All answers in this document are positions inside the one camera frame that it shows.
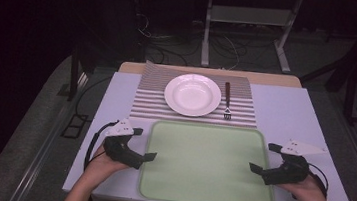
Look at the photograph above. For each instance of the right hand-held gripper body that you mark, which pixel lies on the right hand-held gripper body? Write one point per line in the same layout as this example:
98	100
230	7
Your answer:
288	170

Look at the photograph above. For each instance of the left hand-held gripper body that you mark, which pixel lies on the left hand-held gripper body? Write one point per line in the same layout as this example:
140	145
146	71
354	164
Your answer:
120	149

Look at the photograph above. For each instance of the person's left hand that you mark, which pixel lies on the person's left hand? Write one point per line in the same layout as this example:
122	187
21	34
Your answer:
106	165

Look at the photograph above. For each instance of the person's right hand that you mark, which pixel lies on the person's right hand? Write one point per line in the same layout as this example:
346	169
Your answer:
304	189

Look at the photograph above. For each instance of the striped placemat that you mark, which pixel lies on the striped placemat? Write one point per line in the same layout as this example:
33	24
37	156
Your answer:
150	97

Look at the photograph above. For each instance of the light green tray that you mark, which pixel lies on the light green tray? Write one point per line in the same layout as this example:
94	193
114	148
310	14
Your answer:
206	165

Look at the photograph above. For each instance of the white round plate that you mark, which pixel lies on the white round plate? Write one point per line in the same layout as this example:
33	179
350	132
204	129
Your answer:
192	95

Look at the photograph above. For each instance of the white metal stand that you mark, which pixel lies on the white metal stand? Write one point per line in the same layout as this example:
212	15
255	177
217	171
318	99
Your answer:
249	15

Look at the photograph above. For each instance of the black floor frame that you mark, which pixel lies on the black floor frame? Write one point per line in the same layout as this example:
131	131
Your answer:
75	126

